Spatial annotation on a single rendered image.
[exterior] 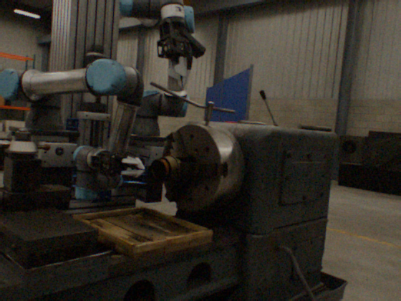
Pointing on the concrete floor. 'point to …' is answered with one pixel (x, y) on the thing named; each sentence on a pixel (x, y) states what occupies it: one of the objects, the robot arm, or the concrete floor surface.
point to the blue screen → (231, 97)
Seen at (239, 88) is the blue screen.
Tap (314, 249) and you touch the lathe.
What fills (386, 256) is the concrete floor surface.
